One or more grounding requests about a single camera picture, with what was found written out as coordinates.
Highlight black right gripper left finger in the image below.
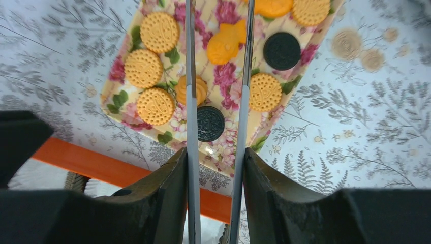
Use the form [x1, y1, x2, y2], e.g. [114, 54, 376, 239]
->
[1, 148, 187, 243]

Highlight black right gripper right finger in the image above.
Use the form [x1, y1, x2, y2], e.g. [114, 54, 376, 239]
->
[244, 148, 430, 243]

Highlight metal tongs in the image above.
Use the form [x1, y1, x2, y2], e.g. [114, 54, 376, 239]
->
[185, 1, 255, 243]

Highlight round dotted yellow biscuit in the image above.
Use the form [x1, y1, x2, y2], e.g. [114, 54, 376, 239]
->
[137, 87, 175, 126]
[125, 49, 163, 89]
[291, 0, 331, 27]
[249, 73, 282, 112]
[140, 12, 179, 53]

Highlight floral cookie tray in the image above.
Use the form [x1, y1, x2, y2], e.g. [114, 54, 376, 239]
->
[100, 1, 343, 176]

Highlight orange cookie box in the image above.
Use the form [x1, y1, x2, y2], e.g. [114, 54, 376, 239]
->
[7, 136, 233, 244]

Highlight black sandwich cookie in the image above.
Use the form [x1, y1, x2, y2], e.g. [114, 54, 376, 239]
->
[197, 106, 225, 142]
[263, 32, 301, 71]

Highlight swirl yellow cookie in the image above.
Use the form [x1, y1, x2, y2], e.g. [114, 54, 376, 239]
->
[174, 76, 208, 106]

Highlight white paper cup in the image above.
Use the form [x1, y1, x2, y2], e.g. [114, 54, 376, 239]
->
[8, 159, 120, 198]

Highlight floral table mat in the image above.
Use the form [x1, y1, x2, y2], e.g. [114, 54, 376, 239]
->
[1, 1, 430, 195]

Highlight orange fish cookie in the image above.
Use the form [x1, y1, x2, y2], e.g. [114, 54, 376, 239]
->
[254, 0, 293, 18]
[207, 19, 247, 65]

